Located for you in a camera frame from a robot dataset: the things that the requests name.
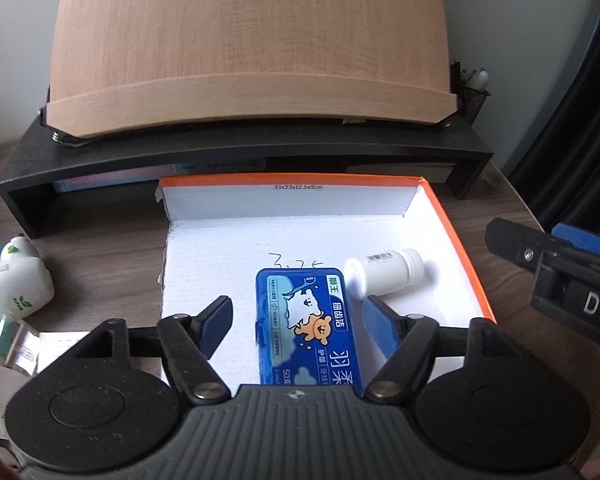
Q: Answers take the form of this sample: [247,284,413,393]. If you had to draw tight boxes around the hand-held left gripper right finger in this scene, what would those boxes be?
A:
[362,295,526,406]

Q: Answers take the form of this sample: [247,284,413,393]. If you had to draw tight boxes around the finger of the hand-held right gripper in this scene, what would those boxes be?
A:
[551,222,600,262]
[485,217,551,273]

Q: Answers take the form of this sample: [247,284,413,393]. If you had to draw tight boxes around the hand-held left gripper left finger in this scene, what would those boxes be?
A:
[45,296,233,407]

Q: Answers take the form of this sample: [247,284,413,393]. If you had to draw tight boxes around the white pill bottle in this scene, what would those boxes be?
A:
[343,248,425,298]

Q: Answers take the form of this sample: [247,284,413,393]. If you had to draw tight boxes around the orange-edged white cardboard box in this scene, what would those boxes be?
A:
[155,172,497,391]

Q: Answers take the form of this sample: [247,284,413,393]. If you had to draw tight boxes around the blue floss pick case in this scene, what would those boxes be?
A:
[255,266,363,387]

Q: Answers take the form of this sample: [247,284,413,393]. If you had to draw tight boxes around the white plug adapter leaf print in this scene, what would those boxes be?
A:
[0,259,56,319]

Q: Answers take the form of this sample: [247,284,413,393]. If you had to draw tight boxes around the black curtain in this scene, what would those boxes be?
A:
[507,0,600,241]

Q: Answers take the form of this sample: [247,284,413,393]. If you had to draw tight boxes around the white charger box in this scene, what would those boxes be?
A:
[39,331,162,377]

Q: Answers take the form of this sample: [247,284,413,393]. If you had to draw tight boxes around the black mesh pen holder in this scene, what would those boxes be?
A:
[450,60,492,126]

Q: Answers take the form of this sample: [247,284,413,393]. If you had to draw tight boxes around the flat book under riser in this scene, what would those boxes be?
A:
[54,160,268,194]

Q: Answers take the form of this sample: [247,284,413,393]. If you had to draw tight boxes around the black monitor riser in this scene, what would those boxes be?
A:
[0,110,496,238]

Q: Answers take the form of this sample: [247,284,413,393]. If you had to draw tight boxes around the wooden board stand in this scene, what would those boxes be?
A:
[45,0,458,141]

